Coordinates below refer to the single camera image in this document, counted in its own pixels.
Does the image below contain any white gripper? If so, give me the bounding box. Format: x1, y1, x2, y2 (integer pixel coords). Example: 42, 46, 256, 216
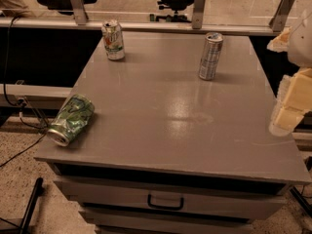
267, 7, 312, 137

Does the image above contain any silver redbull can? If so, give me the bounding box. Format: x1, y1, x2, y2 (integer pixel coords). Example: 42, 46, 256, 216
199, 32, 223, 81

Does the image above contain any white green soda can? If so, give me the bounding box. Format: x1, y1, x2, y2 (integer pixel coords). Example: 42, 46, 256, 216
101, 19, 125, 60

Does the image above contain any crushed green can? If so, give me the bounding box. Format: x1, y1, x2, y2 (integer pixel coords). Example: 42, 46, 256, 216
47, 95, 95, 146

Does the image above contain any grey drawer cabinet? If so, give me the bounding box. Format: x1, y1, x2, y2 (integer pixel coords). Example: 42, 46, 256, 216
36, 32, 311, 234

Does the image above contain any black stand leg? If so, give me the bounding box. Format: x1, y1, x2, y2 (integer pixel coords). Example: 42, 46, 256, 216
0, 177, 44, 234

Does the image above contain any black drawer handle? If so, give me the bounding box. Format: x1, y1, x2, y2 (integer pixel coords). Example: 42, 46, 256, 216
146, 194, 184, 211

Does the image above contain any metal railing frame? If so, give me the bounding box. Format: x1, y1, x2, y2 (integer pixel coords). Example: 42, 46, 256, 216
1, 0, 295, 35

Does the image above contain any black cable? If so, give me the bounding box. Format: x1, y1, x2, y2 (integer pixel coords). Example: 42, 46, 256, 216
0, 15, 50, 169

